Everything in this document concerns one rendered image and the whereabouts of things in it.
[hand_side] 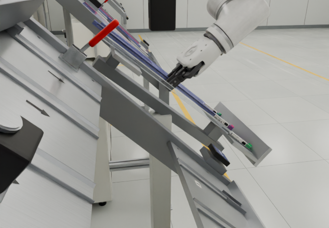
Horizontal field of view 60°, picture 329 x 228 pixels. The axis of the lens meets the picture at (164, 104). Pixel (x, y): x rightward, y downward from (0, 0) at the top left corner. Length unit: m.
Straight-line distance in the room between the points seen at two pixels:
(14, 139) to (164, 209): 0.86
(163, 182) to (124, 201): 0.85
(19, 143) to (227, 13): 0.68
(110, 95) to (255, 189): 1.48
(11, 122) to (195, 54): 0.61
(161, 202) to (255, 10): 0.64
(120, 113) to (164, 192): 0.46
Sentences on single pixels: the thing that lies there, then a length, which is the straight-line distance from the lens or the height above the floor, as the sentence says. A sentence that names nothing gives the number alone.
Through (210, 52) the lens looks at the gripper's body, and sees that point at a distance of 0.74.
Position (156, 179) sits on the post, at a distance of 0.92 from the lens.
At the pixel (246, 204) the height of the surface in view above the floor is 0.73.
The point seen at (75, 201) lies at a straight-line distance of 0.25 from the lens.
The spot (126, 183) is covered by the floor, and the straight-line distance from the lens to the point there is 1.88.
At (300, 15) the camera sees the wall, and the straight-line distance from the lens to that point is 9.66.
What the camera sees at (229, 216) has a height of 0.78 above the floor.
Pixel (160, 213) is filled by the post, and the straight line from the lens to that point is 1.01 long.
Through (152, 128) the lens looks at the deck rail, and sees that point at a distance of 0.57.
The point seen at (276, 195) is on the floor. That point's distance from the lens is 1.90.
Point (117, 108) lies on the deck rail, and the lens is 0.55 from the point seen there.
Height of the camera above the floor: 1.15
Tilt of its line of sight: 22 degrees down
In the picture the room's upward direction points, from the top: straight up
